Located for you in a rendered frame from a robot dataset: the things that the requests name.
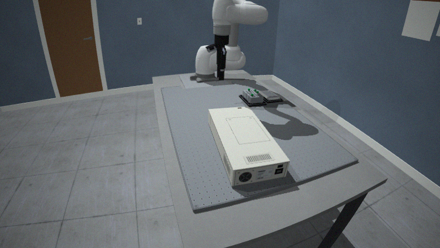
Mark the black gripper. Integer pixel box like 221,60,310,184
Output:
214,35,229,80

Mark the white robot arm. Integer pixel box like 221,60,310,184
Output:
190,0,268,83

